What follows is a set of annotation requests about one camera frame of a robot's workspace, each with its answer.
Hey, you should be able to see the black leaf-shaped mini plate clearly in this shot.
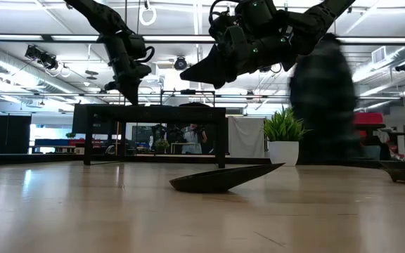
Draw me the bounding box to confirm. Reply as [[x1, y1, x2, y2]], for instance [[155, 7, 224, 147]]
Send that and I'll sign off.
[[379, 160, 405, 170], [179, 101, 211, 108]]

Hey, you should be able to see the person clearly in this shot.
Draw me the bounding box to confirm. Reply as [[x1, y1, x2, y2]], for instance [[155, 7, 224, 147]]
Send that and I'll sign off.
[[181, 122, 208, 155]]

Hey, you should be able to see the black teardrop mini plate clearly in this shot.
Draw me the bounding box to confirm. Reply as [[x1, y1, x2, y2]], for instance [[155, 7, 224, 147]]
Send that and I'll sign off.
[[169, 162, 286, 194]]

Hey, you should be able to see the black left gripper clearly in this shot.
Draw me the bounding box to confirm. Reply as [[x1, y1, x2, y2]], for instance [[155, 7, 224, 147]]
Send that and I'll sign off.
[[98, 33, 153, 105]]

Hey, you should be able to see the white hanging ring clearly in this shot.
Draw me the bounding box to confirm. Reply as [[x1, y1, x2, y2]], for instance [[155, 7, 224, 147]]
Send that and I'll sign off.
[[139, 6, 158, 27]]

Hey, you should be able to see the black partition panel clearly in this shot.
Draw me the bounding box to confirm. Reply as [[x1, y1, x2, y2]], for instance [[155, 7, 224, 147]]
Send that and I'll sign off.
[[0, 114, 32, 155]]

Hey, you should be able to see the small background potted plant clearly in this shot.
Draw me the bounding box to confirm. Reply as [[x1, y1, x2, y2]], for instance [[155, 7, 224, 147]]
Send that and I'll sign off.
[[154, 138, 171, 155]]

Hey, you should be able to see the black overhead frame bar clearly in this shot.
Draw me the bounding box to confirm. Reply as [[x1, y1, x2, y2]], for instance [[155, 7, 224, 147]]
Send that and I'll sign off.
[[0, 92, 405, 101], [0, 33, 405, 45]]

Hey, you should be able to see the green plant in white pot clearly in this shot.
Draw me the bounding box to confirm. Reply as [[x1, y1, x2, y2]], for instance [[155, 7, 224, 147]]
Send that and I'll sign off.
[[262, 106, 309, 167]]

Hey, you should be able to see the bin rack with red bins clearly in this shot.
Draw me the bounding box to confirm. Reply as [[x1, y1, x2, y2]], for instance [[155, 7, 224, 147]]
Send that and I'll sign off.
[[353, 112, 405, 161]]

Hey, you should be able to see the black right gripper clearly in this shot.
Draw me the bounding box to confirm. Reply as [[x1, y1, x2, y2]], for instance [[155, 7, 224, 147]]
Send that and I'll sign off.
[[179, 0, 297, 89]]

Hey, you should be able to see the silver ceiling air duct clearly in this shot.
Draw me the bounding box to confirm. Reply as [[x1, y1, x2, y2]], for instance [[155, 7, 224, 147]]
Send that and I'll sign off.
[[0, 44, 94, 105], [352, 45, 405, 85]]

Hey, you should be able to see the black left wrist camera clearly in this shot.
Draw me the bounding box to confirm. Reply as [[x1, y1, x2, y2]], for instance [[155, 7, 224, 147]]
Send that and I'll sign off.
[[129, 33, 148, 60]]

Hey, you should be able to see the black perforated metal shelf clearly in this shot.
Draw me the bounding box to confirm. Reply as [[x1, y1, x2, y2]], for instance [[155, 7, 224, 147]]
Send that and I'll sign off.
[[71, 103, 230, 169]]

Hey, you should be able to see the white hanging curtain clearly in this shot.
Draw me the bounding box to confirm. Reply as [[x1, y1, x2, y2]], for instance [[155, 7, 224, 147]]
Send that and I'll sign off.
[[228, 117, 266, 158]]

